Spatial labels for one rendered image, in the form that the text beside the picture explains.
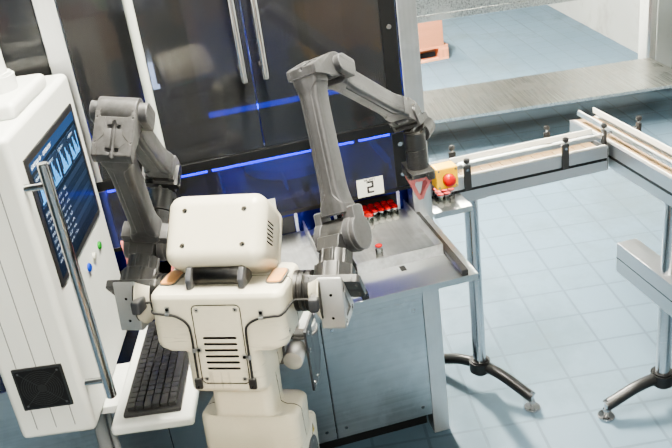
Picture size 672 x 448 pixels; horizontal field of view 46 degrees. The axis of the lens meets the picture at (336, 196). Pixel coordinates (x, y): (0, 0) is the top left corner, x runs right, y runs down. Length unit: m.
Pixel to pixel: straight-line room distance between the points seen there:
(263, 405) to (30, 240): 0.60
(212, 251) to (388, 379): 1.37
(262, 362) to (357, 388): 1.21
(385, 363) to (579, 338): 1.02
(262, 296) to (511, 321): 2.17
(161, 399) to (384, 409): 1.08
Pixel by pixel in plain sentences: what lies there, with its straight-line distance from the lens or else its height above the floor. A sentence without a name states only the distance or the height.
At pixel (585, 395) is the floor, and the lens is 3.21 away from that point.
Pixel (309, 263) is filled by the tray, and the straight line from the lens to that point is 2.35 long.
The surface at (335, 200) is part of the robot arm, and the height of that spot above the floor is 1.32.
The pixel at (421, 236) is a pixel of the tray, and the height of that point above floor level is 0.88.
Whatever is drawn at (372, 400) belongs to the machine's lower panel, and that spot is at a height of 0.22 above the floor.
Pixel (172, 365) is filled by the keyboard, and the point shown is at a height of 0.83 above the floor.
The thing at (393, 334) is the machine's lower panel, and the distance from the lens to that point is 2.73.
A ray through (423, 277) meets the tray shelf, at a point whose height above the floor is 0.88.
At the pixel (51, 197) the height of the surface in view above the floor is 1.41.
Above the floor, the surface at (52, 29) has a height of 1.65.
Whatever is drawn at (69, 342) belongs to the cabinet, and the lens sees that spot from 1.92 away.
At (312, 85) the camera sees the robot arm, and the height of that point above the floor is 1.54.
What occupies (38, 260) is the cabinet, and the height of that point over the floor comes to 1.27.
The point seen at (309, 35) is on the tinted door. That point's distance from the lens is 2.28.
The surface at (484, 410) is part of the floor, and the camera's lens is 3.12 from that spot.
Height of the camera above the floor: 2.02
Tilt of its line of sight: 24 degrees down
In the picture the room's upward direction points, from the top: 8 degrees counter-clockwise
